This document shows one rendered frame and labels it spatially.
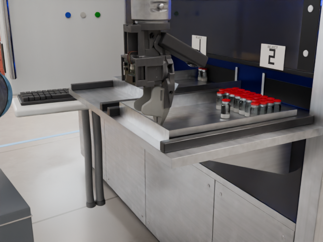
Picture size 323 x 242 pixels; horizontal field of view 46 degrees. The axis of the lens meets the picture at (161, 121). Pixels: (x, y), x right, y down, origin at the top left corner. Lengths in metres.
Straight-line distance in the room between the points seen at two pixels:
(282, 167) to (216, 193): 0.38
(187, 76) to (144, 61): 0.74
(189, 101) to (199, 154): 0.35
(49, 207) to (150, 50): 1.79
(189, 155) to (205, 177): 0.66
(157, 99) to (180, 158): 0.13
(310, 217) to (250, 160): 0.22
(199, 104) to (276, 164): 0.26
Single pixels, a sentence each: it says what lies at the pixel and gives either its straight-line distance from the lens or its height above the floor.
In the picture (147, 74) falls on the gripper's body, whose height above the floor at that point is 1.02.
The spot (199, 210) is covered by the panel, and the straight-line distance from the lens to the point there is 1.47.
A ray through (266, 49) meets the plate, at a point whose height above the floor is 1.04.
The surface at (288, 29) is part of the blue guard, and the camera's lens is 1.00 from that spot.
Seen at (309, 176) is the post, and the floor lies 0.75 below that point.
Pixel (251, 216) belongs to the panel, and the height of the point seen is 0.54.
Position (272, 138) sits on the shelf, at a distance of 0.84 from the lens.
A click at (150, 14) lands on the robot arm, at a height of 1.13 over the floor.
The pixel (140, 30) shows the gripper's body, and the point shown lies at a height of 1.10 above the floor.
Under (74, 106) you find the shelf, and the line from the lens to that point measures 1.42.
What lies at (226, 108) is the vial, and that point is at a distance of 0.93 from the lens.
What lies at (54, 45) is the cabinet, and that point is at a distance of 1.61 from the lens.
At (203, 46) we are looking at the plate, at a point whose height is 1.02.
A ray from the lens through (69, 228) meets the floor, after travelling 2.18.
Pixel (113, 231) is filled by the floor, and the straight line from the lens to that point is 2.12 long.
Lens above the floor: 1.15
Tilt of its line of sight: 17 degrees down
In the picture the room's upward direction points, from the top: straight up
